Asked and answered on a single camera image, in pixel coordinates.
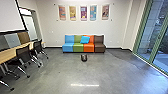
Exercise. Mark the long wooden table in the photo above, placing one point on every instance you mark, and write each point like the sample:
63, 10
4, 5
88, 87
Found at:
8, 54

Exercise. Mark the blue sofa seat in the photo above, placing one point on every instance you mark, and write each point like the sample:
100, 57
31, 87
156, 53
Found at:
68, 46

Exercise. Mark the green sofa seat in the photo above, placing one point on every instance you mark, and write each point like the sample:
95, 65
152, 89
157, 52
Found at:
78, 47

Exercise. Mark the black office chair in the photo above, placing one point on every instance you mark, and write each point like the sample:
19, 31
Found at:
39, 46
6, 84
24, 53

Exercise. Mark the blue square cushion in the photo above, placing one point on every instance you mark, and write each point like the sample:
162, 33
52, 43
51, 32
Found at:
85, 40

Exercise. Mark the pink tan wall poster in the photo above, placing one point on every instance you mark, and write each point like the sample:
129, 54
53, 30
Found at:
105, 12

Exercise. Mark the orange sofa seat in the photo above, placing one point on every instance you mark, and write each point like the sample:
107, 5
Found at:
89, 48

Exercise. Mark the grey upholstered chair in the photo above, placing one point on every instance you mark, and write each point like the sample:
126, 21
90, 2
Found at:
12, 40

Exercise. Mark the white wall board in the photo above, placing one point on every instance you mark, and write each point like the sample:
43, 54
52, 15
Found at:
10, 15

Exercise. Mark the brown sofa seat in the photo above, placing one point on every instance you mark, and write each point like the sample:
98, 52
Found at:
99, 47

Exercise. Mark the tan upholstered chair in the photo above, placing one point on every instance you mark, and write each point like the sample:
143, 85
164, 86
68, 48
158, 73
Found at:
24, 37

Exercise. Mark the translucent plastic bag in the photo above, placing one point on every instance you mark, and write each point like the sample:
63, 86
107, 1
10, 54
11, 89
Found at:
84, 58

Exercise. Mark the purple wall poster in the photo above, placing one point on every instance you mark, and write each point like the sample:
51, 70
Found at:
83, 13

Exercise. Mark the yellow wall poster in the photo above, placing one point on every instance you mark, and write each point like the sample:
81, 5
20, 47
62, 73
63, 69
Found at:
72, 13

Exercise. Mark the orange red wall poster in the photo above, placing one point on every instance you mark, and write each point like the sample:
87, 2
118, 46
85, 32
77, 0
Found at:
62, 12

